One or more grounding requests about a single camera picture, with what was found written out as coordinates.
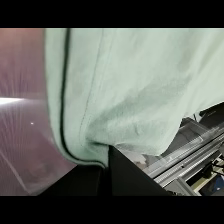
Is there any pale green shirt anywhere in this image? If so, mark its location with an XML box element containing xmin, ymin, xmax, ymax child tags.
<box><xmin>44</xmin><ymin>28</ymin><xmax>224</xmax><ymax>168</ymax></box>

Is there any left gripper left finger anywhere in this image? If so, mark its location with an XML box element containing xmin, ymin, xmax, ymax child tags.
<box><xmin>41</xmin><ymin>164</ymin><xmax>105</xmax><ymax>197</ymax></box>

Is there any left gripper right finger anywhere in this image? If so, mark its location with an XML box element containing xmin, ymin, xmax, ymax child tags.
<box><xmin>107</xmin><ymin>145</ymin><xmax>172</xmax><ymax>197</ymax></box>

